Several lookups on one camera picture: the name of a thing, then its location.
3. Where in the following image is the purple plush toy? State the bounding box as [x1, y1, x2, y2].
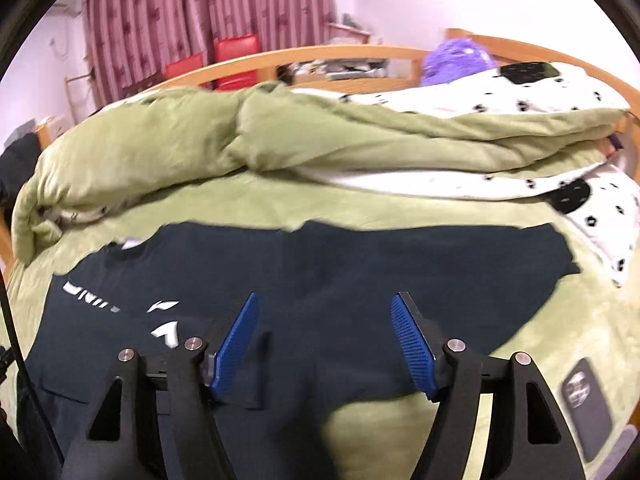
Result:
[422, 37, 497, 87]

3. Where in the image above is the green plush bed sheet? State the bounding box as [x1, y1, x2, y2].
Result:
[0, 172, 640, 480]

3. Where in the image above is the green quilt with floral lining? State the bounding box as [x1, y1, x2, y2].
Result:
[11, 62, 632, 266]

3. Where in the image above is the wooden shelf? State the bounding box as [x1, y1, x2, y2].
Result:
[327, 12, 374, 44]

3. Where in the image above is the black cable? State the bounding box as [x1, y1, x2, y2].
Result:
[0, 260, 66, 480]

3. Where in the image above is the red chair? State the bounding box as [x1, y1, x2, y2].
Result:
[165, 52, 207, 82]

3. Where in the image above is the black jacket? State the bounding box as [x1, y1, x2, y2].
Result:
[0, 132, 42, 202]

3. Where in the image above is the dark phone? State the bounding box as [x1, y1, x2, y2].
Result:
[560, 357, 614, 463]

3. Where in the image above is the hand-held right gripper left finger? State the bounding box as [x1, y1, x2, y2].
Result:
[60, 291, 261, 480]

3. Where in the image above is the red box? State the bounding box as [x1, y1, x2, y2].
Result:
[214, 35, 262, 92]

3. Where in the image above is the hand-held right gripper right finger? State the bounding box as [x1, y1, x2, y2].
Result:
[391, 291, 586, 480]

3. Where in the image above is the white floral pillow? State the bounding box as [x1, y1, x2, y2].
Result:
[547, 165, 640, 288]

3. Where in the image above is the wooden bed frame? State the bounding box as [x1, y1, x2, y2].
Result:
[0, 30, 640, 281]

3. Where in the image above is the dark navy sweatshirt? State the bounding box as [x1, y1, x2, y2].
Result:
[17, 220, 583, 480]

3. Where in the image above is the maroon floral curtain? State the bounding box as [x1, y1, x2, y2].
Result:
[82, 0, 337, 105]

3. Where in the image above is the wooden clothes rack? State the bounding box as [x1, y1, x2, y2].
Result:
[64, 71, 99, 112]

